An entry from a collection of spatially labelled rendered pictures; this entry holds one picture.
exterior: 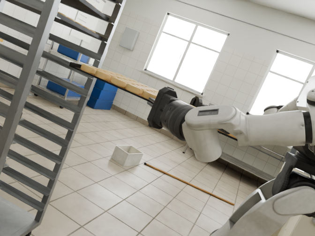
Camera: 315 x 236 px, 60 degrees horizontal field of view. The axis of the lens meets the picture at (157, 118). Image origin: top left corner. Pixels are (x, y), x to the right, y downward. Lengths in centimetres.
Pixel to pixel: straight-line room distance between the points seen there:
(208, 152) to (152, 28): 550
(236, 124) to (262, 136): 6
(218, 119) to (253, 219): 53
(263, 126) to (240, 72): 488
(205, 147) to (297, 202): 46
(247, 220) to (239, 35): 480
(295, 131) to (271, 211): 47
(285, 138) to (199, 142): 17
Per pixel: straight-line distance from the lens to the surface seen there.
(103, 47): 134
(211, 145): 63
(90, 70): 93
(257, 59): 549
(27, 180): 159
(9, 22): 106
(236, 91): 542
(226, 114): 58
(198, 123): 58
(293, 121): 59
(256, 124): 59
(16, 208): 169
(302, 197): 100
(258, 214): 102
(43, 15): 96
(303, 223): 175
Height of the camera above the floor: 109
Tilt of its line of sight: 8 degrees down
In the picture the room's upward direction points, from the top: 23 degrees clockwise
